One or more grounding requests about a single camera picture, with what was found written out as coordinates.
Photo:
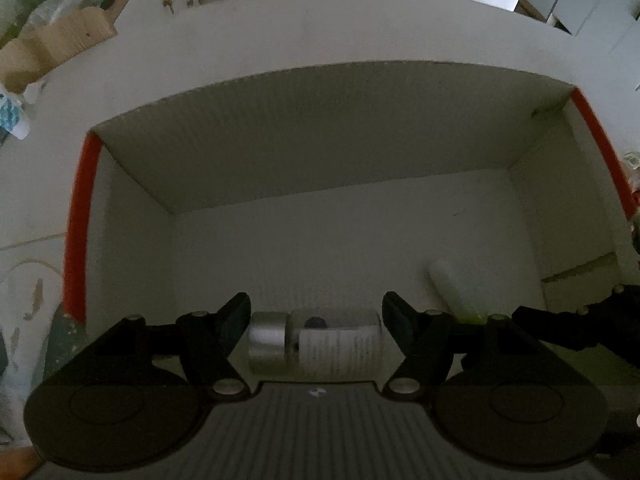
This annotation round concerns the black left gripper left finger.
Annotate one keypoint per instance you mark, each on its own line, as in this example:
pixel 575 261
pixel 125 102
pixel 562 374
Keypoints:
pixel 206 341

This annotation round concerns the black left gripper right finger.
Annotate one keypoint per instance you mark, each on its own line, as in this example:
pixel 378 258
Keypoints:
pixel 428 341

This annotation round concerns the white bottle with green cap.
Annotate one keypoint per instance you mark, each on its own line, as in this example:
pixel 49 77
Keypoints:
pixel 457 292

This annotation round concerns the clear jar with silver lid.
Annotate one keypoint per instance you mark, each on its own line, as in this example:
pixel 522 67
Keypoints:
pixel 318 345

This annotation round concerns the red and white storage box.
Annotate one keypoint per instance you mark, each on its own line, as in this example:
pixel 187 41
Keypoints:
pixel 327 186

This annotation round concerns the brown cardboard box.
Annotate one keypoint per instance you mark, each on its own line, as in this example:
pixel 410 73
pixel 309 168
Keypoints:
pixel 28 58

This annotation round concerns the white wall cupboard unit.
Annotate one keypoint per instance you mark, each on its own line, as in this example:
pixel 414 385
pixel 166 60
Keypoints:
pixel 613 25

